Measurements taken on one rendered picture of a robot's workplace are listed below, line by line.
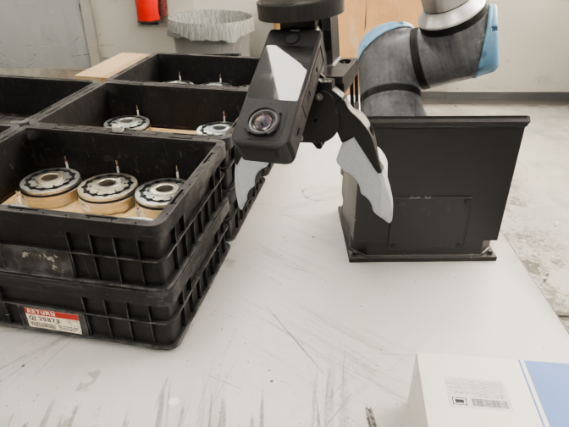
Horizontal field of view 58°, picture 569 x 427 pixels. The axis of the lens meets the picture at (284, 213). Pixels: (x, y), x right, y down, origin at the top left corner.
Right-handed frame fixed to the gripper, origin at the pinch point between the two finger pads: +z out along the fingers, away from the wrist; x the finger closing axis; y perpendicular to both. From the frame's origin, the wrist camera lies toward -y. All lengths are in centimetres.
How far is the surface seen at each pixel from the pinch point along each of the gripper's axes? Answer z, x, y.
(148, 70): 8, 72, 81
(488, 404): 24.4, -18.4, 3.0
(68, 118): 7, 66, 42
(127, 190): 12.5, 40.9, 23.8
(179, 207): 7.8, 23.2, 12.4
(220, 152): 8.0, 25.7, 31.0
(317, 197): 32, 19, 60
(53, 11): 20, 273, 273
